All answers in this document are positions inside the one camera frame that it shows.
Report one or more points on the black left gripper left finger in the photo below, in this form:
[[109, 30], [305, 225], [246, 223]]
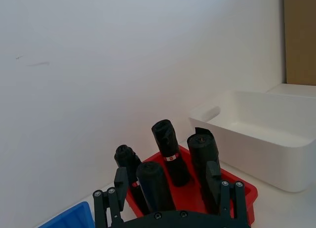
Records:
[[121, 186]]

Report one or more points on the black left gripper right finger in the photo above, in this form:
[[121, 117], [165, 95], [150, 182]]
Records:
[[212, 186]]

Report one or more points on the red plastic tray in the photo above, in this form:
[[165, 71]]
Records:
[[187, 196]]

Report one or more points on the thin black roll red band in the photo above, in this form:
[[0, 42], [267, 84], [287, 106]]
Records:
[[127, 156]]

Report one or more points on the black bag roll plain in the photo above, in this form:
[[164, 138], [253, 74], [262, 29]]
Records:
[[154, 186]]

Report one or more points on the black bag roll loose flap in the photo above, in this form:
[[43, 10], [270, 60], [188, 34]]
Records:
[[202, 151]]

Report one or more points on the blue plastic bin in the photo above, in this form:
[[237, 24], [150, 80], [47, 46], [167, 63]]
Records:
[[71, 216]]

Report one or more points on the black bag roll white band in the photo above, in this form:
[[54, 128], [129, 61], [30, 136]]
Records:
[[168, 144]]

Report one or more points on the white plastic bin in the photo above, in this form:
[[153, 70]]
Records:
[[259, 139]]

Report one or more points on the white flat ledge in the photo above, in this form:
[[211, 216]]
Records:
[[293, 89]]

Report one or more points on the brown cardboard panel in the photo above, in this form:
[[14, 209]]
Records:
[[300, 38]]

